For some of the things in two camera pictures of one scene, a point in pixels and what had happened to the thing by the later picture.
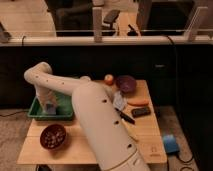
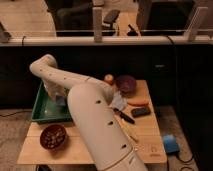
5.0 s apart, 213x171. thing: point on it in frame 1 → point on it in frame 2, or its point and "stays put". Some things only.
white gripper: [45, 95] → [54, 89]
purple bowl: [126, 83] stays put
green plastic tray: [64, 109] stays put
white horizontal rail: [105, 40] stays put
